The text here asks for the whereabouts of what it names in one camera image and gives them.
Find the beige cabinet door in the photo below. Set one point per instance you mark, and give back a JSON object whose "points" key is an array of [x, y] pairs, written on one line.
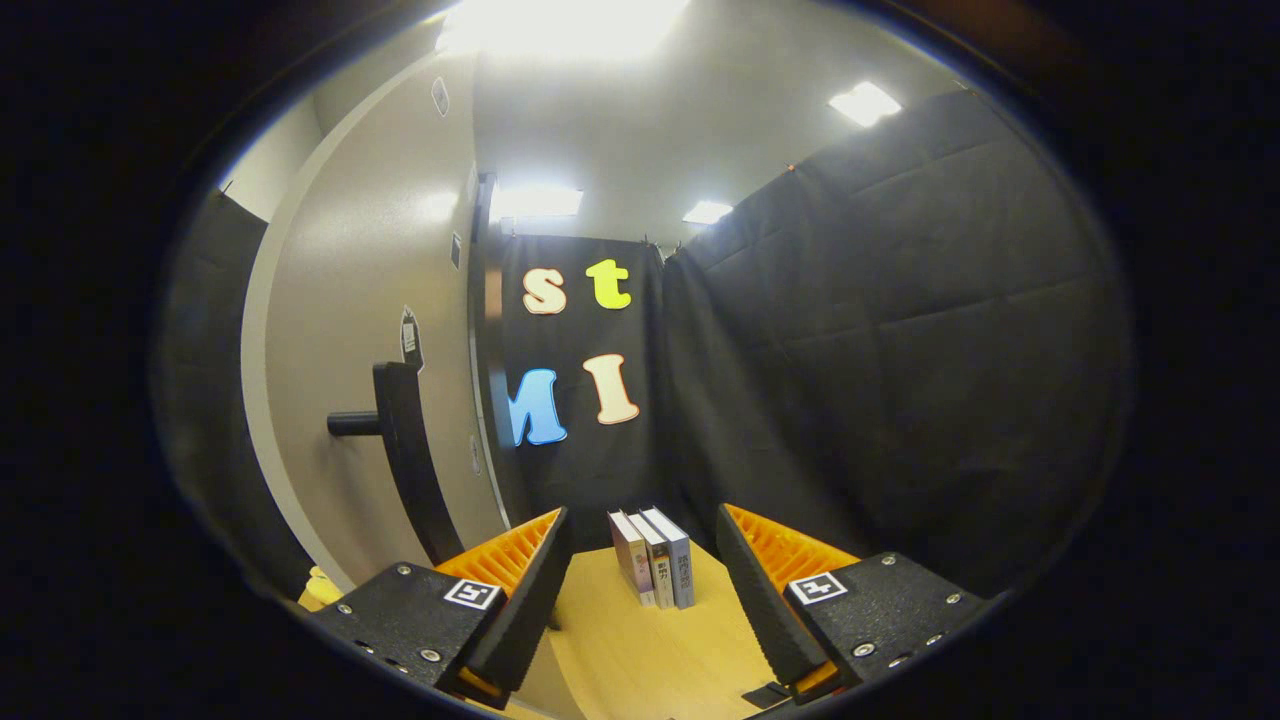
{"points": [[360, 270]]}

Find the small ceiling light panel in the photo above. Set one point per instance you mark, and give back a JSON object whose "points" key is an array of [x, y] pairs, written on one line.
{"points": [[708, 212], [535, 203]]}

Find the large ceiling light panel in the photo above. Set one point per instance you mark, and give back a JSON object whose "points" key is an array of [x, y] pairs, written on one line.
{"points": [[560, 25]]}

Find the dark grey cabinet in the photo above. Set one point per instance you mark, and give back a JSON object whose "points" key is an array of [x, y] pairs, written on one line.
{"points": [[492, 380]]}

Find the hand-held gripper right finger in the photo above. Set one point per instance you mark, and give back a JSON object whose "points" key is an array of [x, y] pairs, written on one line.
{"points": [[760, 600]]}

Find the yellow plush toy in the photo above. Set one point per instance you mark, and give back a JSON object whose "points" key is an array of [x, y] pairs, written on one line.
{"points": [[322, 590]]}

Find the grey blue book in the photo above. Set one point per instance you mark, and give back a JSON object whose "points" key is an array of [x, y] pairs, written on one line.
{"points": [[682, 570]]}

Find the black backdrop cloth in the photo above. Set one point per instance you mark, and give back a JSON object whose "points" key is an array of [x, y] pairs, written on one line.
{"points": [[900, 350]]}

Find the double strip ceiling light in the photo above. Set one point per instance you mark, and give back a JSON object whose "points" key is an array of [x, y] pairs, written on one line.
{"points": [[865, 103]]}

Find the white spined book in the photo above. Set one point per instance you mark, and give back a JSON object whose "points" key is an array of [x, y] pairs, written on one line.
{"points": [[660, 575]]}

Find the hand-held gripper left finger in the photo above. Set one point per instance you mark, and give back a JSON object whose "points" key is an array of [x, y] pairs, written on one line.
{"points": [[530, 610]]}

